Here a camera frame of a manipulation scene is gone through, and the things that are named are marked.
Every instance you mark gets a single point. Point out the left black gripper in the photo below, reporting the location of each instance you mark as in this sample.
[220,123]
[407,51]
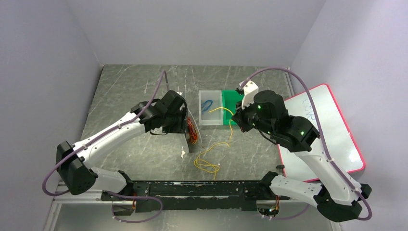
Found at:
[184,119]

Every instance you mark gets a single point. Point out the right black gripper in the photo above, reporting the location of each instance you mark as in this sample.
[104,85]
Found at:
[240,115]

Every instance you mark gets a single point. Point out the white cable spool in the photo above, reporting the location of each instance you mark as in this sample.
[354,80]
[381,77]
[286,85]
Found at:
[192,140]

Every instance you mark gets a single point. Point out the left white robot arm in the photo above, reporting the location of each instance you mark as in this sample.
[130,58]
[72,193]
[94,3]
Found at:
[78,170]

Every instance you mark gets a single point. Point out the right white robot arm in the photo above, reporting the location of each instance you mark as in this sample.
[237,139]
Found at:
[337,196]

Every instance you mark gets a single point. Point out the green plastic bin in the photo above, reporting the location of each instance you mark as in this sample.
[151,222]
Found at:
[230,98]

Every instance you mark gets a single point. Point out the clear white plastic bin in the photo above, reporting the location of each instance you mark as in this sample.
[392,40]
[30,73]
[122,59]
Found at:
[208,101]

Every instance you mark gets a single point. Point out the pink framed whiteboard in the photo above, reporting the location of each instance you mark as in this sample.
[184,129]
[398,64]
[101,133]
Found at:
[341,143]

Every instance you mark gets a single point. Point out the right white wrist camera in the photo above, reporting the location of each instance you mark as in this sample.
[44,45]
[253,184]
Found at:
[249,90]

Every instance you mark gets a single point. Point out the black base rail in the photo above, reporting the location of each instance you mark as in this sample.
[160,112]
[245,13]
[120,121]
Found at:
[148,196]

